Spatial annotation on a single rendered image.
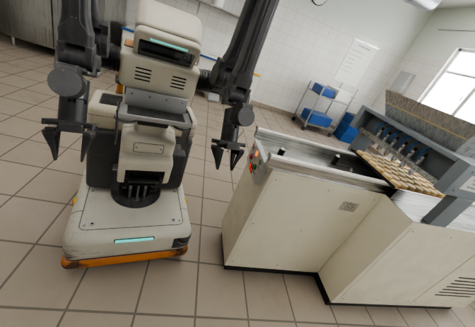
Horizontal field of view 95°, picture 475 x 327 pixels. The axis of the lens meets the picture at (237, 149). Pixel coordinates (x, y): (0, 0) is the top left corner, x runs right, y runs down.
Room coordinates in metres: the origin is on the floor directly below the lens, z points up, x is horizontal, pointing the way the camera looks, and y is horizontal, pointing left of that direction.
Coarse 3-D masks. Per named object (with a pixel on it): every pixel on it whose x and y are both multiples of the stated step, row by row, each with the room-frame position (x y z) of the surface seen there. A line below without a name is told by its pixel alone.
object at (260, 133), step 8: (256, 128) 1.18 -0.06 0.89; (256, 136) 1.17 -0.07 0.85; (264, 136) 1.18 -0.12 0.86; (272, 136) 1.19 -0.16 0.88; (280, 136) 1.21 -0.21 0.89; (288, 136) 1.23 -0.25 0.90; (288, 144) 1.23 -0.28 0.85; (296, 144) 1.24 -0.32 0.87; (304, 144) 1.26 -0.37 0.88; (312, 144) 1.27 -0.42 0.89; (320, 144) 1.31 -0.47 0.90; (312, 152) 1.28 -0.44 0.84; (320, 152) 1.30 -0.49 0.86; (328, 152) 1.31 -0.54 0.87; (336, 152) 1.33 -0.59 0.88; (344, 152) 1.35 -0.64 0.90; (344, 160) 1.36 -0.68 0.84; (352, 160) 1.38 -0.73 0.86; (360, 160) 1.39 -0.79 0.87
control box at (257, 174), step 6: (252, 144) 1.15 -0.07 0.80; (258, 144) 1.10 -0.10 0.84; (252, 150) 1.11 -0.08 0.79; (258, 150) 1.04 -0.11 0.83; (252, 156) 1.07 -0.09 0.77; (258, 156) 1.01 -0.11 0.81; (264, 156) 0.99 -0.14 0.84; (252, 162) 1.04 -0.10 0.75; (258, 162) 0.98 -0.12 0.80; (264, 162) 0.92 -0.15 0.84; (258, 168) 0.95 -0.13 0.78; (264, 168) 0.93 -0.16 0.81; (252, 174) 0.98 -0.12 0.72; (258, 174) 0.93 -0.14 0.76; (258, 180) 0.93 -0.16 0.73
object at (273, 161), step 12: (276, 156) 0.91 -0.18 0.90; (276, 168) 0.90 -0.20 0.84; (288, 168) 0.92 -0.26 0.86; (300, 168) 0.94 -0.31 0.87; (312, 168) 0.95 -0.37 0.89; (324, 168) 0.98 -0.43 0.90; (336, 180) 1.01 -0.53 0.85; (348, 180) 1.03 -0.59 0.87; (360, 180) 1.05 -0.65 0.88; (372, 180) 1.06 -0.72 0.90; (384, 192) 1.10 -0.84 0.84
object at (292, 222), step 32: (320, 160) 1.21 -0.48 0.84; (256, 192) 0.93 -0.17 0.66; (288, 192) 0.93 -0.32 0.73; (320, 192) 0.98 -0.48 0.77; (352, 192) 1.03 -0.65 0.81; (224, 224) 1.13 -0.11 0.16; (256, 224) 0.90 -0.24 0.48; (288, 224) 0.96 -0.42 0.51; (320, 224) 1.02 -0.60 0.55; (352, 224) 1.08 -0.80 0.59; (224, 256) 0.93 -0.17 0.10; (256, 256) 0.94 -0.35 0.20; (288, 256) 1.00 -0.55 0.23; (320, 256) 1.07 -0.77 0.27
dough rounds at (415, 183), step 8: (360, 152) 1.40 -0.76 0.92; (368, 160) 1.33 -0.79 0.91; (376, 160) 1.35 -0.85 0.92; (384, 160) 1.42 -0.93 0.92; (376, 168) 1.23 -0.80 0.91; (384, 168) 1.26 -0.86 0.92; (392, 168) 1.33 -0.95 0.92; (408, 168) 1.45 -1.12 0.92; (384, 176) 1.16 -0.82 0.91; (392, 176) 1.18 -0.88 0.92; (400, 176) 1.27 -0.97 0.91; (408, 176) 1.29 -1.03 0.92; (416, 176) 1.38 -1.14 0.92; (400, 184) 1.10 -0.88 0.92; (408, 184) 1.15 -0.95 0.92; (416, 184) 1.22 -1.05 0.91; (424, 184) 1.25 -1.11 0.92; (432, 184) 1.35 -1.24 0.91; (416, 192) 1.13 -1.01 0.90; (424, 192) 1.16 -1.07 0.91; (432, 192) 1.18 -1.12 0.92
